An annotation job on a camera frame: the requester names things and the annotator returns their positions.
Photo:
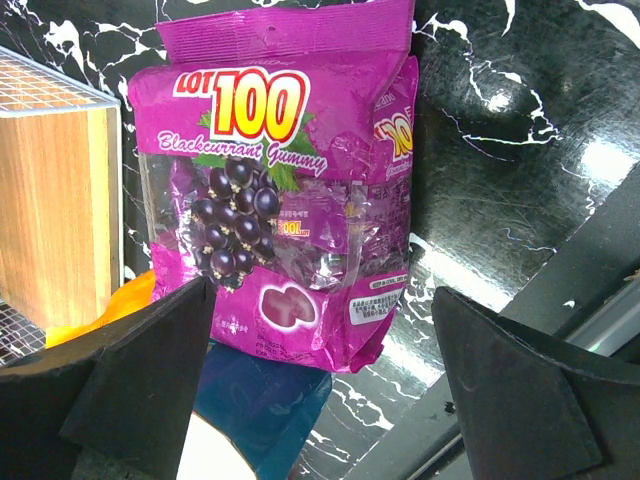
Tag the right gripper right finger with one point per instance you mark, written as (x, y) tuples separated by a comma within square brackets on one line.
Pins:
[(531, 406)]

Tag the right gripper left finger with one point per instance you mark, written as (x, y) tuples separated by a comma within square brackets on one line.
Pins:
[(124, 392)]

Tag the yellow mango candy bag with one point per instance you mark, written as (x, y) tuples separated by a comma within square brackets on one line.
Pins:
[(128, 299)]

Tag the right purple candy bag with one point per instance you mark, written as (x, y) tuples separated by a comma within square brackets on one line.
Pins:
[(276, 152)]

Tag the blue white cup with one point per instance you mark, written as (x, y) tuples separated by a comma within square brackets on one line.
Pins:
[(251, 416)]

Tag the white wire wooden shelf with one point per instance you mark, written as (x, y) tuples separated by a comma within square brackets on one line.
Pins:
[(61, 203)]

